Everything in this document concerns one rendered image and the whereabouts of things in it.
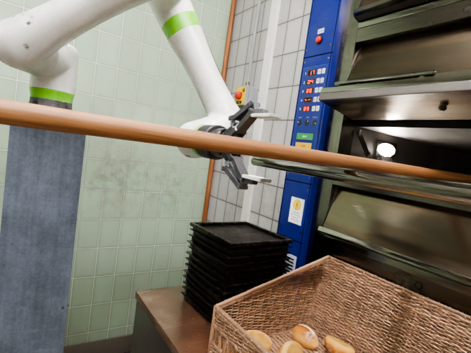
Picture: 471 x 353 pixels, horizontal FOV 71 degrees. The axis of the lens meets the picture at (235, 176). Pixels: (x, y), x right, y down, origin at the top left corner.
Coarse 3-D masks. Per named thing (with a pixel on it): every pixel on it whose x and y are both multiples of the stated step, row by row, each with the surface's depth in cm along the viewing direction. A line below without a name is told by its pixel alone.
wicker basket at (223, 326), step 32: (256, 288) 104; (320, 288) 119; (384, 288) 102; (224, 320) 91; (256, 320) 105; (320, 320) 115; (352, 320) 106; (384, 320) 99; (416, 320) 92; (224, 352) 91; (256, 352) 80; (320, 352) 105; (384, 352) 96; (416, 352) 90; (448, 352) 85
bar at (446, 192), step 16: (256, 160) 102; (272, 160) 96; (320, 176) 81; (336, 176) 77; (352, 176) 73; (368, 176) 70; (384, 176) 67; (400, 192) 65; (416, 192) 61; (432, 192) 59; (448, 192) 57; (464, 192) 55
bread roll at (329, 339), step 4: (328, 336) 105; (332, 336) 106; (328, 340) 103; (332, 340) 102; (336, 340) 102; (340, 340) 104; (328, 344) 103; (332, 344) 101; (336, 344) 101; (340, 344) 101; (344, 344) 101; (328, 348) 102; (332, 348) 101; (336, 348) 100; (340, 348) 100; (344, 348) 99; (348, 348) 99; (352, 348) 100; (328, 352) 103; (332, 352) 101; (336, 352) 100; (340, 352) 99; (344, 352) 99; (348, 352) 99; (352, 352) 99
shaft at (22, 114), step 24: (0, 120) 39; (24, 120) 40; (48, 120) 41; (72, 120) 42; (96, 120) 44; (120, 120) 46; (168, 144) 51; (192, 144) 52; (216, 144) 54; (240, 144) 57; (264, 144) 60; (360, 168) 77; (384, 168) 81; (408, 168) 87
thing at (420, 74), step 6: (414, 72) 92; (420, 72) 90; (426, 72) 89; (432, 72) 87; (360, 78) 106; (366, 78) 104; (372, 78) 102; (378, 78) 100; (384, 78) 99; (390, 78) 97; (396, 78) 96; (402, 78) 95; (408, 78) 94; (336, 84) 113; (342, 84) 112; (348, 84) 110; (354, 84) 108
